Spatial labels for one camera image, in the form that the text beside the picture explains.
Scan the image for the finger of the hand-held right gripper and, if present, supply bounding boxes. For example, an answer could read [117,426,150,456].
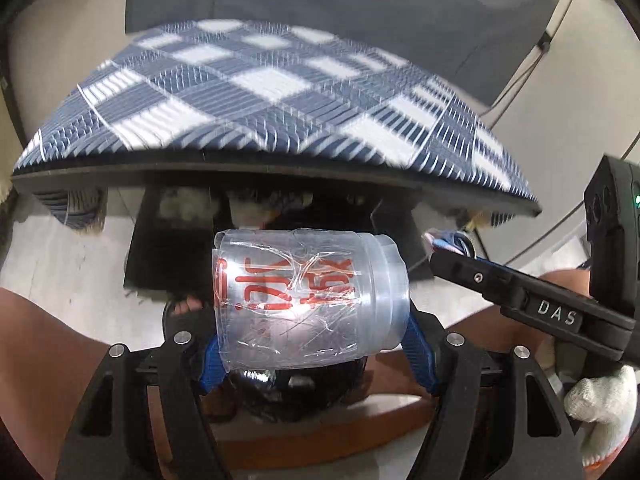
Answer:
[475,255,596,304]
[429,250,640,361]

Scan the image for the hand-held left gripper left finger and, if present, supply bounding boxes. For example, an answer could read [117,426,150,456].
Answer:
[55,330,232,480]

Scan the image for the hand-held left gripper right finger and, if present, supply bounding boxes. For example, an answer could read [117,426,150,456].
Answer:
[402,310,586,480]

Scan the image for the bin with black bag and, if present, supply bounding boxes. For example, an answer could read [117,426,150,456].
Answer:
[220,360,366,423]

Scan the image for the clear plastic cup red print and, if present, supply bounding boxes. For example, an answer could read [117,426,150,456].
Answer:
[212,229,411,372]

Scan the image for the person's right hand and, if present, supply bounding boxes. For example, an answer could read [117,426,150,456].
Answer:
[564,365,640,466]

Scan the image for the brown wooden seat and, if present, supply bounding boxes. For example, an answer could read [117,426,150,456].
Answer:
[207,360,438,468]

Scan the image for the person's left leg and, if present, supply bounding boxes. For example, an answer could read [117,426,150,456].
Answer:
[0,285,216,480]

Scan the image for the black table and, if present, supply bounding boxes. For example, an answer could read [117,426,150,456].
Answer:
[11,162,543,218]

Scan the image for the blue white patterned tablecloth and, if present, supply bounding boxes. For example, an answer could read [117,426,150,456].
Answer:
[12,19,538,231]

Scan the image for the black power cable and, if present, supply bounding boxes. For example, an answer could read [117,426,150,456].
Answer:
[485,30,553,116]

